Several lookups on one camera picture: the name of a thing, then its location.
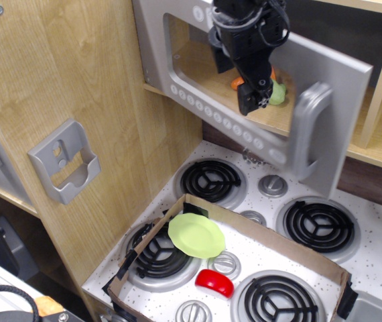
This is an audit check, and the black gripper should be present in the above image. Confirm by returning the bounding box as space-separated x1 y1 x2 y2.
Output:
208 6 290 116

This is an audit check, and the grey toy microwave door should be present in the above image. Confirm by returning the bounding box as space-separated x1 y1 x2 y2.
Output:
133 1 372 197

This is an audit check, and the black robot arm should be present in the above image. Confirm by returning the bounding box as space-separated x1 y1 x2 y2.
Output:
208 1 290 115

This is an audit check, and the green toy lettuce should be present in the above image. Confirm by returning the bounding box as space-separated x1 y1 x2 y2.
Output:
269 78 287 105

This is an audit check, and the orange toy carrot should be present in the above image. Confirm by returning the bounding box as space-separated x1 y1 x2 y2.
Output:
231 67 277 91

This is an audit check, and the round metal strainer decoration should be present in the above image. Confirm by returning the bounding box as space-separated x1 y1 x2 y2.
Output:
242 148 267 166

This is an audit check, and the back grey stove knob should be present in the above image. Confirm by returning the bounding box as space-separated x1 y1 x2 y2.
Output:
258 174 288 198

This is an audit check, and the grey stove knob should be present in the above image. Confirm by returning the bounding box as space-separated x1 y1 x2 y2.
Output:
258 174 288 198
176 300 212 322
240 210 267 227
207 251 241 280

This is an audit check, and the back left black burner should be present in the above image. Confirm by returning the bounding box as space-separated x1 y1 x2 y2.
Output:
173 158 247 210

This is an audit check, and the black burner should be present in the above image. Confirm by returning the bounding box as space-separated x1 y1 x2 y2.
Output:
173 158 247 210
128 223 202 292
230 270 327 322
275 196 361 264

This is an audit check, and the middle grey stove knob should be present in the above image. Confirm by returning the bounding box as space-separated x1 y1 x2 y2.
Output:
240 210 267 227

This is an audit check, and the back right black burner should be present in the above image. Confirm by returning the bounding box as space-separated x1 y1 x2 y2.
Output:
275 196 361 264

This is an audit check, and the light green toy plate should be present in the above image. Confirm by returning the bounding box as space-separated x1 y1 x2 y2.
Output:
168 213 226 259

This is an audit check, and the centre grey stove knob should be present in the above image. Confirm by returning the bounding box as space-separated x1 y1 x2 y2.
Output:
207 251 241 280

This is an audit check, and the front left black burner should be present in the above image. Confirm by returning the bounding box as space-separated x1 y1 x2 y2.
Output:
128 223 202 292

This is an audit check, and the front right black burner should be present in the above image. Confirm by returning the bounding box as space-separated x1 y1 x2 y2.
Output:
230 270 327 322

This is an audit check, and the brown cardboard barrier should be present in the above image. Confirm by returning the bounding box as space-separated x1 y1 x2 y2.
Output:
105 195 350 321

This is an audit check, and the front grey stove knob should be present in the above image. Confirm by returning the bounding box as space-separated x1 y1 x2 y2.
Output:
176 300 212 322

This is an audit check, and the grey toy sink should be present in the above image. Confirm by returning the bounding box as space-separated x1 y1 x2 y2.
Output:
334 290 382 322

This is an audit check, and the black box lower left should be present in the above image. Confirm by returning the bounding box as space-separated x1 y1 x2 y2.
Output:
0 217 39 281

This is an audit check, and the grey wall phone holder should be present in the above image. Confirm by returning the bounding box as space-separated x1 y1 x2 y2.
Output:
27 119 101 205

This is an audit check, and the black braided cable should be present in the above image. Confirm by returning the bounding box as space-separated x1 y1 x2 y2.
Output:
0 284 40 322

